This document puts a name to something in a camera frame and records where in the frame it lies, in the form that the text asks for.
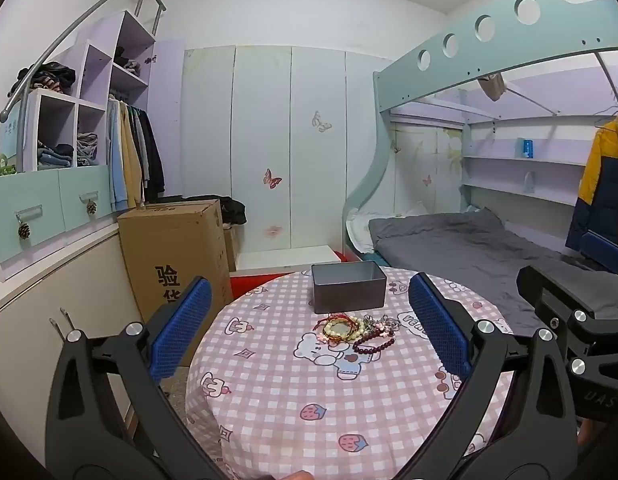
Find brown hanging bag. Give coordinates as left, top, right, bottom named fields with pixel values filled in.
left=477, top=73, right=505, bottom=101

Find purple wardrobe door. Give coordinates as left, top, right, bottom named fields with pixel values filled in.
left=147, top=38, right=186, bottom=199

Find grey blanket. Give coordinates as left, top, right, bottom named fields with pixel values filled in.
left=367, top=207, right=618, bottom=332

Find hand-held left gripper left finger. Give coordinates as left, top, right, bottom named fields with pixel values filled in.
left=45, top=276, right=224, bottom=480

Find red cord bracelet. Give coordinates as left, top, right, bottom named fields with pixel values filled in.
left=316, top=313, right=350, bottom=332

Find yellow and navy jacket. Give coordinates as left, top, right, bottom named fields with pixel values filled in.
left=565, top=112, right=618, bottom=262

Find folded grey clothes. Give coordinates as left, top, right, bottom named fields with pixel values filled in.
left=77, top=132, right=100, bottom=166

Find beige low cabinet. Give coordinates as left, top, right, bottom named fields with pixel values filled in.
left=0, top=219, right=146, bottom=463

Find dark red bead bracelet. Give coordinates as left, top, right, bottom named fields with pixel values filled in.
left=352, top=332, right=395, bottom=356

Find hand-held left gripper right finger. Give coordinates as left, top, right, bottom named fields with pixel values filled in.
left=386, top=272, right=578, bottom=480

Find metal cabinet handle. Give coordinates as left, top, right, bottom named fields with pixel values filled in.
left=48, top=308, right=72, bottom=341

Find teal drawer unit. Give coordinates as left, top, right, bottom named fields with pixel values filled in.
left=0, top=162, right=116, bottom=281

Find dark clothes pile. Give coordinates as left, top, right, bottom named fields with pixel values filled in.
left=16, top=61, right=78, bottom=94

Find silver chain jewelry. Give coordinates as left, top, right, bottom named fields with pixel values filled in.
left=361, top=313, right=402, bottom=330

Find white wardrobe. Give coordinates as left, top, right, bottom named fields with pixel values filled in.
left=181, top=44, right=396, bottom=257

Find purple wall shelves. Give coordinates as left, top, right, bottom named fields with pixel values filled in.
left=461, top=135, right=596, bottom=207

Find purple shelf unit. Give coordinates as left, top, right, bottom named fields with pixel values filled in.
left=35, top=10, right=158, bottom=172

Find folded jeans pile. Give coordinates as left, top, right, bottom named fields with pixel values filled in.
left=38, top=143, right=75, bottom=169

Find cream bead bracelet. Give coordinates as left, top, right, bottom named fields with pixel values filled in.
left=322, top=317, right=364, bottom=345

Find large cardboard box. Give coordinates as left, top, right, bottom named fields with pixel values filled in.
left=117, top=199, right=233, bottom=367

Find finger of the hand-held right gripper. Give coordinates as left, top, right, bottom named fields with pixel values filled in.
left=517, top=264, right=618, bottom=418
left=583, top=231, right=618, bottom=281

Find pink checked tablecloth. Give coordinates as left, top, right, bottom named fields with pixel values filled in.
left=185, top=266, right=514, bottom=480

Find row of hanging clothes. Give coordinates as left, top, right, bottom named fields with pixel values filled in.
left=108, top=98, right=166, bottom=212

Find teal bunk bed frame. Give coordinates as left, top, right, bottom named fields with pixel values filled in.
left=341, top=0, right=618, bottom=256

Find grey metal tin box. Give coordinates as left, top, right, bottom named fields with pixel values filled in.
left=311, top=261, right=388, bottom=315

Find grey metal rail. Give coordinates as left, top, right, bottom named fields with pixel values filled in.
left=0, top=0, right=168, bottom=124

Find dark folded clothes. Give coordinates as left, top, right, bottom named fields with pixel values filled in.
left=112, top=45, right=144, bottom=74

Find black bag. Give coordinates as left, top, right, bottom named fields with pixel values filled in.
left=219, top=197, right=248, bottom=226

